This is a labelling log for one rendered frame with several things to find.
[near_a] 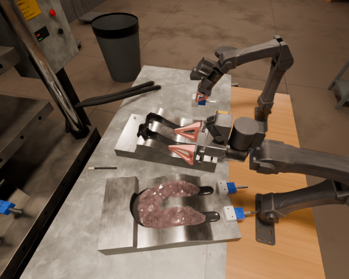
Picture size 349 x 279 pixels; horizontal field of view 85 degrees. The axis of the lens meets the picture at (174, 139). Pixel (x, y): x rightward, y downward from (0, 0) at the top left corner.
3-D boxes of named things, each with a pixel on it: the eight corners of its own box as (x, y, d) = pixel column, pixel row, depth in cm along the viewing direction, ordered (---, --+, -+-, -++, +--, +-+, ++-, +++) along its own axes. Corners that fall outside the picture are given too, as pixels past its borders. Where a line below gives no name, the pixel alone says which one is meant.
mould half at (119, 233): (220, 179, 89) (225, 168, 81) (237, 241, 73) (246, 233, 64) (113, 189, 86) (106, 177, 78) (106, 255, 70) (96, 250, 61)
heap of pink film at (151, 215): (199, 182, 82) (200, 174, 76) (207, 226, 71) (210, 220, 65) (138, 188, 80) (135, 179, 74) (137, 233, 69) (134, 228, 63)
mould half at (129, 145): (217, 133, 108) (221, 115, 97) (214, 172, 92) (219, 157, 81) (133, 120, 114) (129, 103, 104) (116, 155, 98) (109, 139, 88)
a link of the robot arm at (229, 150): (224, 146, 47) (253, 152, 46) (226, 130, 50) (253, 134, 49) (220, 162, 52) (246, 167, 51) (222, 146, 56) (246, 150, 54)
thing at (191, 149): (165, 145, 49) (201, 153, 47) (172, 126, 53) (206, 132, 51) (167, 160, 54) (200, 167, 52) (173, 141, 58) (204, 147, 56)
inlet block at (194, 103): (215, 103, 108) (216, 95, 104) (215, 108, 105) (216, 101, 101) (192, 101, 110) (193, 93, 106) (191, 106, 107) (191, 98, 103)
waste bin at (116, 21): (148, 65, 307) (143, 13, 250) (139, 86, 270) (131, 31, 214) (114, 62, 312) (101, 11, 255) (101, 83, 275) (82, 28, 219)
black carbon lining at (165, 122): (206, 131, 100) (209, 118, 92) (204, 156, 90) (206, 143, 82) (143, 122, 104) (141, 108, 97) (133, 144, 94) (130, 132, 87)
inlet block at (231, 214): (252, 208, 78) (256, 203, 74) (256, 220, 75) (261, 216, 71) (221, 211, 77) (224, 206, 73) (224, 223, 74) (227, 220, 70)
